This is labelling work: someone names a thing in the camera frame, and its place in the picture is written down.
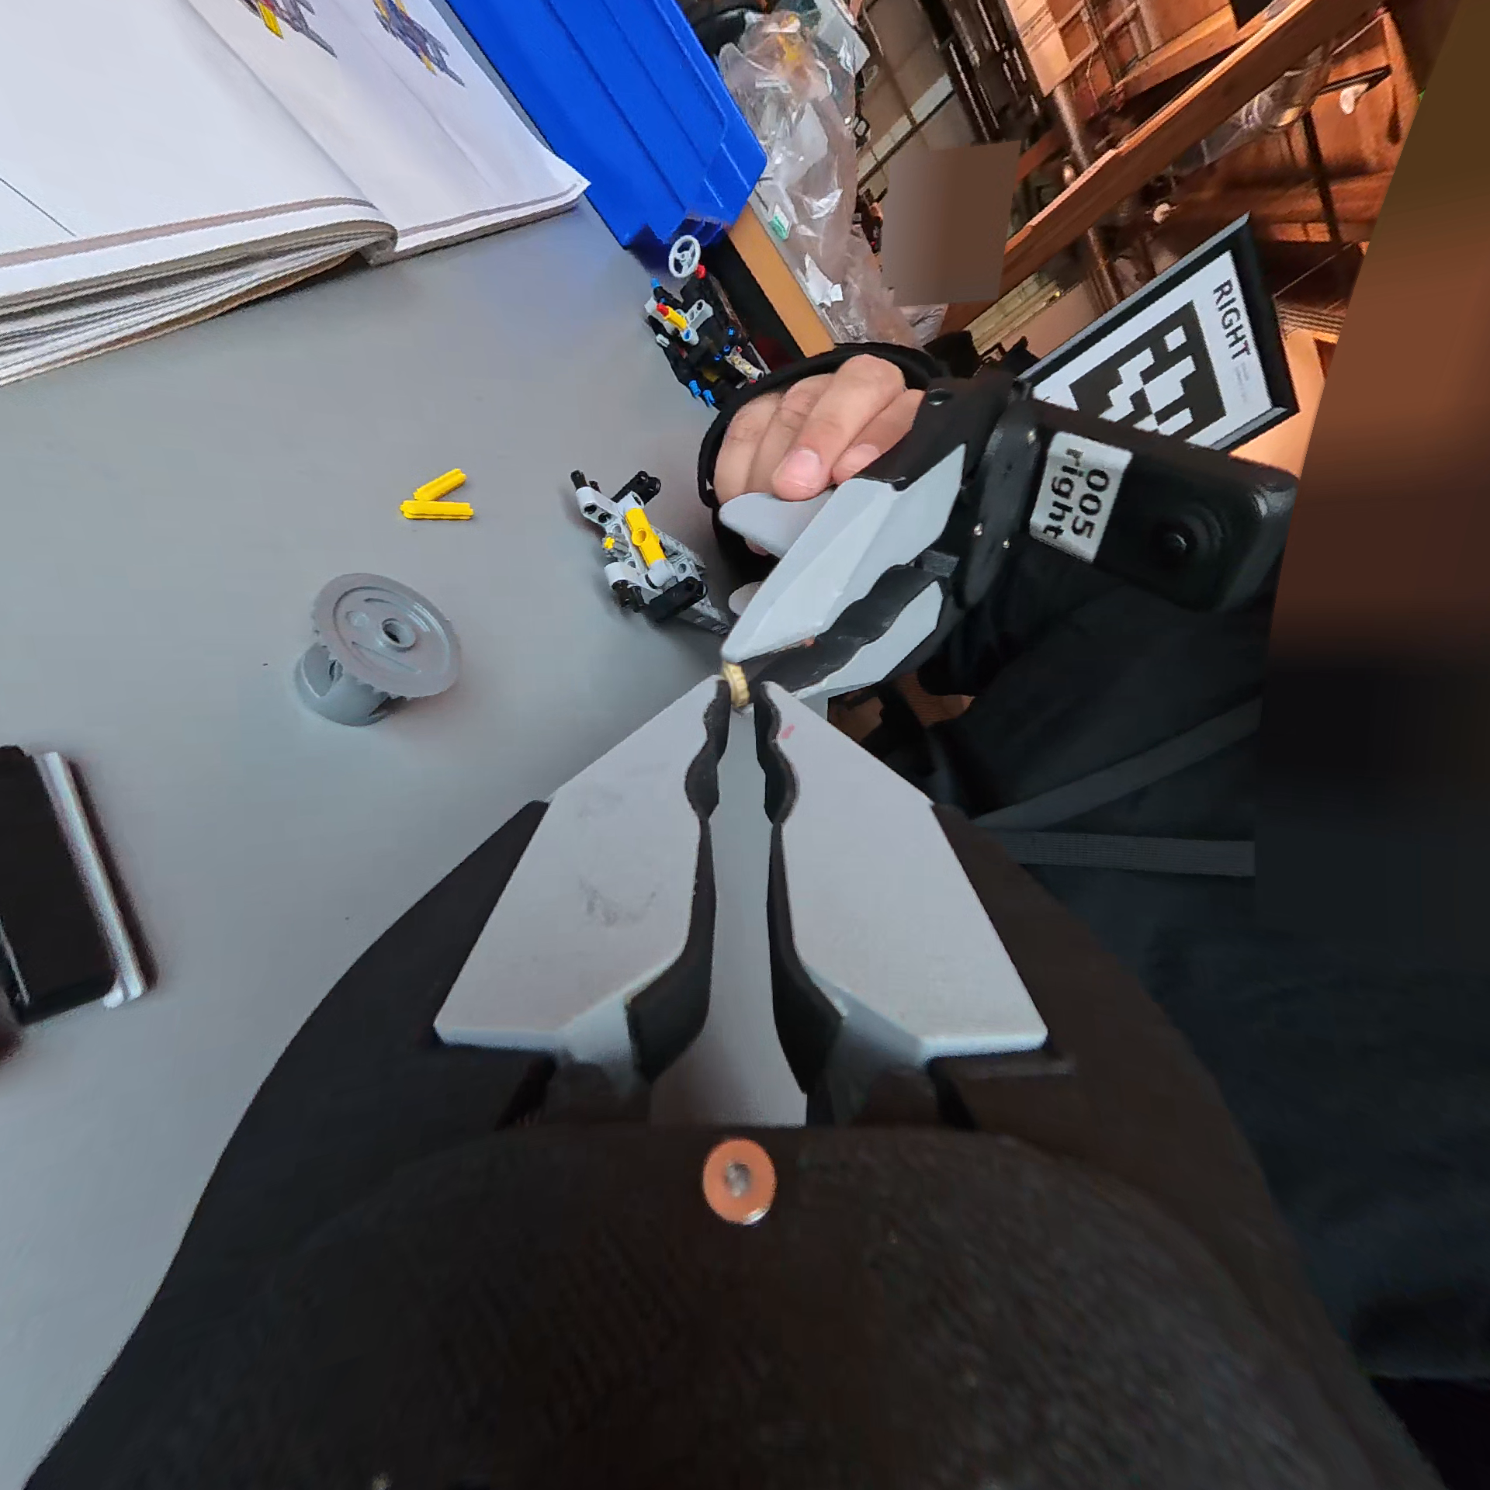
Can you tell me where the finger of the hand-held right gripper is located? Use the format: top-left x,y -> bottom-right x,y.
720,445 -> 970,677
762,573 -> 947,708

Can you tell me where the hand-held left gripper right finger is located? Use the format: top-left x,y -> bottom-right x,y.
750,684 -> 1046,1096

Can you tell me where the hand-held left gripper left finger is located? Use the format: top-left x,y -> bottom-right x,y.
434,677 -> 734,1082

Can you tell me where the dark grey lego differential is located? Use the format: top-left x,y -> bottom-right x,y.
292,571 -> 463,729

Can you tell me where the person's right forearm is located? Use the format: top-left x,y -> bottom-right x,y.
919,551 -> 1275,757

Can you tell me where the lego chassis assembly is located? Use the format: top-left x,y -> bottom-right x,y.
644,232 -> 771,411

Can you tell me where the person's right hand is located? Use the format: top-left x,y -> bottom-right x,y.
709,353 -> 933,562

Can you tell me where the person's body in black clothing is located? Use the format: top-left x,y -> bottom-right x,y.
931,651 -> 1490,1387

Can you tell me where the pile of clear plastic bags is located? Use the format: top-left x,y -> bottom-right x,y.
715,0 -> 933,344

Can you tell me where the wooden shelving rack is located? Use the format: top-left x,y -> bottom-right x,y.
919,0 -> 1438,351

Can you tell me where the blue plastic bin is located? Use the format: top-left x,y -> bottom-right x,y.
447,0 -> 770,252

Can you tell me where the black flat case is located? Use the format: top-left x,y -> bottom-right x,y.
0,745 -> 158,1029

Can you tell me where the white instruction booklet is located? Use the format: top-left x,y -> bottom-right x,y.
0,0 -> 590,385

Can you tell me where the light grey lego frame assembly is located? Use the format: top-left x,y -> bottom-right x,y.
567,468 -> 715,635

